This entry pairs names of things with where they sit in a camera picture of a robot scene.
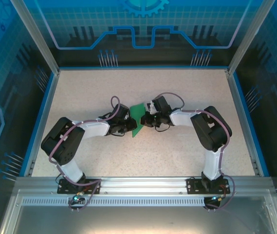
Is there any green cloth piece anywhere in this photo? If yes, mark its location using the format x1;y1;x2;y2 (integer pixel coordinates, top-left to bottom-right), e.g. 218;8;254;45
129;103;147;138

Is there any slotted metal strip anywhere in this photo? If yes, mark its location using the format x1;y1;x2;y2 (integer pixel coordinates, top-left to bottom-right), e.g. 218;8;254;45
21;197;208;207

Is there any left connector board green light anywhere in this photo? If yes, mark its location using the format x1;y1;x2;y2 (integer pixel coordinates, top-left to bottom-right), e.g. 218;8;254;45
70;194;85;205

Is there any aluminium back rail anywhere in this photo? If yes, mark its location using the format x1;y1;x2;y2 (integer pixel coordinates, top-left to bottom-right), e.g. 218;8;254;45
58;65;229;72

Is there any aluminium mounting rail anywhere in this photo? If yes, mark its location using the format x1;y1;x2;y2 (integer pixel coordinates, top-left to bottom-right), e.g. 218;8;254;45
15;175;274;195

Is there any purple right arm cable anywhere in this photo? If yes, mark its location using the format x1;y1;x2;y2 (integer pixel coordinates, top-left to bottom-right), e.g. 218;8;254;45
159;92;236;211

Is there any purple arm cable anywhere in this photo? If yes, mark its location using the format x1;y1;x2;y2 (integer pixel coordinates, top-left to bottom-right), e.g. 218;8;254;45
159;92;236;211
49;96;122;212

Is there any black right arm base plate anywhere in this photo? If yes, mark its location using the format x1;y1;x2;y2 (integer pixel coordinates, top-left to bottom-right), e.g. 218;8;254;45
186;177;231;195

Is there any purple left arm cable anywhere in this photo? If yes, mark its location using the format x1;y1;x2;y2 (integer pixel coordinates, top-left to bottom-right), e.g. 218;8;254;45
49;96;122;212

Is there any aluminium side rail blue trim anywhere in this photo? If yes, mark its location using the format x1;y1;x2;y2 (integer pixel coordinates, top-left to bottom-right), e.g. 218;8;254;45
225;69;270;177
23;70;61;177

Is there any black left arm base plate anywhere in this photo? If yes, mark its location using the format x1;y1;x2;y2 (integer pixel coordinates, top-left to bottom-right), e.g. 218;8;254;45
57;177;102;195

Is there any aluminium frame post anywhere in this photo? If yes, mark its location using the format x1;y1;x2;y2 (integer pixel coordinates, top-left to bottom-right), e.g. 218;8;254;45
10;0;61;76
227;0;277;75

